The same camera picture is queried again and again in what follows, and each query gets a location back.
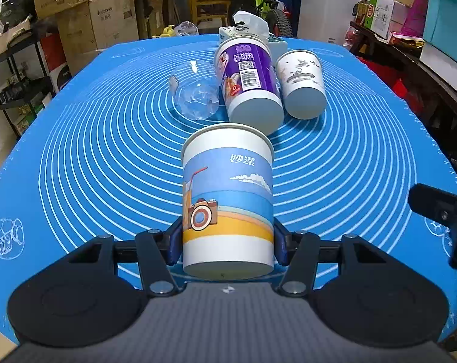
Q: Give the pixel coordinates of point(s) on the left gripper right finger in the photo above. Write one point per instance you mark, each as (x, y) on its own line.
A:
(360, 291)

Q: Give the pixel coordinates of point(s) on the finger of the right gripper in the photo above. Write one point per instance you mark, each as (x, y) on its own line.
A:
(439, 206)

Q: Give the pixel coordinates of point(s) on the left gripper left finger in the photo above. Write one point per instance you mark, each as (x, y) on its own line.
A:
(96, 291)

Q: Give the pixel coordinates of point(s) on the blue beach print paper cup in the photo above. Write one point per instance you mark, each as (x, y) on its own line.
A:
(227, 203)

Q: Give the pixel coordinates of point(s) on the white grey print paper cup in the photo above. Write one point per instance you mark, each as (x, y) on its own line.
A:
(302, 85)

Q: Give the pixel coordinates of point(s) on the clear plastic cup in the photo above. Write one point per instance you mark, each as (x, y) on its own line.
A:
(194, 89)

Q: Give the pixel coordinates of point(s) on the purple labelled paper cup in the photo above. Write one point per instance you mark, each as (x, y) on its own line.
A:
(248, 84)

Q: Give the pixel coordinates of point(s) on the dark wooden side table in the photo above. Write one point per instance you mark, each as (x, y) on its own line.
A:
(430, 98)

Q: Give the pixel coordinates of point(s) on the blue silicone baking mat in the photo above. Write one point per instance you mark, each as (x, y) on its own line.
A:
(104, 158)

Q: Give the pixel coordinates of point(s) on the teal plastic storage bin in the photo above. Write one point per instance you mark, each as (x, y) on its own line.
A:
(441, 26)

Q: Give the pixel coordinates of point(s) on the green white carton box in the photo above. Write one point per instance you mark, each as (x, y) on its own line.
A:
(379, 16)

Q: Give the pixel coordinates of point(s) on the black metal shelf rack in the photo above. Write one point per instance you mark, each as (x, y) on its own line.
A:
(24, 91)

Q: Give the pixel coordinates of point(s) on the white chest freezer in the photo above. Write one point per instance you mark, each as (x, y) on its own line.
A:
(325, 20)

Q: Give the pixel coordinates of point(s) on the red white appliance box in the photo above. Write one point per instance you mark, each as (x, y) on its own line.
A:
(56, 61)

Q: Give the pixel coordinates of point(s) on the lower cardboard box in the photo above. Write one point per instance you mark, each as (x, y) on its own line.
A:
(89, 28)

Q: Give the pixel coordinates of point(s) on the white tissue box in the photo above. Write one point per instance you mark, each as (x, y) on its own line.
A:
(246, 24)

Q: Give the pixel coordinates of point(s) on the yellow toy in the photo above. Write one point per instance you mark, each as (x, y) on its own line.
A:
(167, 32)

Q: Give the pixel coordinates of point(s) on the clear plastic bag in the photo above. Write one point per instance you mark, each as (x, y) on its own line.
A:
(186, 28)

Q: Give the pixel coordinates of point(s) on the black helmet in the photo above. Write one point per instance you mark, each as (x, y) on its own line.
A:
(13, 12)

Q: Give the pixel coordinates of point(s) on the wooden chair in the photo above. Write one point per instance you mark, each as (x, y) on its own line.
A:
(208, 10)

